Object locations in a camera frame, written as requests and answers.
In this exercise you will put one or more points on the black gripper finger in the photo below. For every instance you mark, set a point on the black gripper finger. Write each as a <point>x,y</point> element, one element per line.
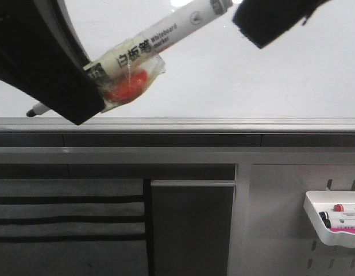
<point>41,55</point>
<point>262,22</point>

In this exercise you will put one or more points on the white whiteboard marker with tape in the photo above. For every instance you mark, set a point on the white whiteboard marker with tape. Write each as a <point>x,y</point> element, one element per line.
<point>127,70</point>

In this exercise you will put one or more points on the grey fabric pocket organizer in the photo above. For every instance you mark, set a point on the grey fabric pocket organizer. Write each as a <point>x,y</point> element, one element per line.
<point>75,227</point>

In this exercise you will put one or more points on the red capped marker in tray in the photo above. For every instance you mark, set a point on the red capped marker in tray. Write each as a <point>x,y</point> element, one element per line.
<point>344,208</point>

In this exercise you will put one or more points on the black capped marker upper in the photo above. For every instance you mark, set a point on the black capped marker upper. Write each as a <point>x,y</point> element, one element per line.
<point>337,215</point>

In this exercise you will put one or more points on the black capped marker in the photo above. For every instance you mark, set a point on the black capped marker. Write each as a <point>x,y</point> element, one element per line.
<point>340,223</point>
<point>337,215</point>

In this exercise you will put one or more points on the black capped marker lower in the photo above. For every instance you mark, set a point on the black capped marker lower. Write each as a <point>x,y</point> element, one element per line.
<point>340,223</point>

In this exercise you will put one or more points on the white plastic marker tray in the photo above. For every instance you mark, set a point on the white plastic marker tray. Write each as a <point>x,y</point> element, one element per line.
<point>316,201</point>

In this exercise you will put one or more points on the dark grey cabinet panel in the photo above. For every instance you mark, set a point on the dark grey cabinet panel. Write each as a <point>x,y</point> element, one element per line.
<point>192,227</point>

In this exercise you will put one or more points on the grey pegboard panel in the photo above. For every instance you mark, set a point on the grey pegboard panel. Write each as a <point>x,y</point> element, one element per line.
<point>271,233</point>

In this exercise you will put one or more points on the pink eraser in tray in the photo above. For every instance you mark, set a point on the pink eraser in tray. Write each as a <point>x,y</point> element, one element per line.
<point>343,229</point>

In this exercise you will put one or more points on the white whiteboard with aluminium frame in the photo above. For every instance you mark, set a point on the white whiteboard with aluminium frame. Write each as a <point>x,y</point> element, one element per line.
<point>304,80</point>

